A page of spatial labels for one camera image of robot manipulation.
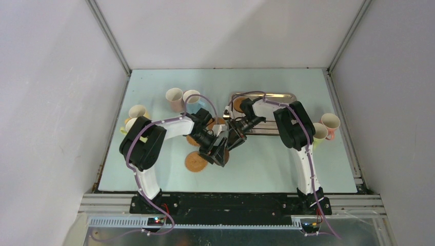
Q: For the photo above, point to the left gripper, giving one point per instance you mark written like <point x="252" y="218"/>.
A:
<point x="219" y="157"/>

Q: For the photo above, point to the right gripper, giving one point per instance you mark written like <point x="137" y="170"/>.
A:
<point x="234" y="131"/>

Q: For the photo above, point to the light wood coaster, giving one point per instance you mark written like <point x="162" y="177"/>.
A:
<point x="237" y="104"/>
<point x="214" y="122"/>

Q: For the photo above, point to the dark wood coaster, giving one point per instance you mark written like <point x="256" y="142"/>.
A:
<point x="226" y="156"/>

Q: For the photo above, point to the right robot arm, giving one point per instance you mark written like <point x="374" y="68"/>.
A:
<point x="296" y="132"/>

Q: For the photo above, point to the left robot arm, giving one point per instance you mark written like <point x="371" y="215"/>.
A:
<point x="143" y="142"/>

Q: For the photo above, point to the pink cup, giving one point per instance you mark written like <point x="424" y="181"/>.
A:
<point x="332" y="123"/>
<point x="175" y="98"/>

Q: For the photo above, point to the green cup right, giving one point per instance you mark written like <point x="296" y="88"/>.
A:
<point x="321" y="132"/>

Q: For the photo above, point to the pink cup right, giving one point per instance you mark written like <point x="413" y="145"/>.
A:
<point x="332" y="123"/>

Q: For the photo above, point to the metal tray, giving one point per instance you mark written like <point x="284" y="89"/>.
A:
<point x="264" y="128"/>

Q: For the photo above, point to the blue mug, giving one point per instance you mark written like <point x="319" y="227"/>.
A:
<point x="193" y="101"/>

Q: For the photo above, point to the yellow mug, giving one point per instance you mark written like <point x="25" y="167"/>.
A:
<point x="137" y="111"/>

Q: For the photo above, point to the yellow-green mug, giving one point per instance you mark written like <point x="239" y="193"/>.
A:
<point x="129" y="122"/>

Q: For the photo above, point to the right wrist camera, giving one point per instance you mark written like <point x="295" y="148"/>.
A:
<point x="227" y="114"/>

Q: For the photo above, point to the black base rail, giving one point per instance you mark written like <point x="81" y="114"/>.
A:
<point x="231" y="209"/>

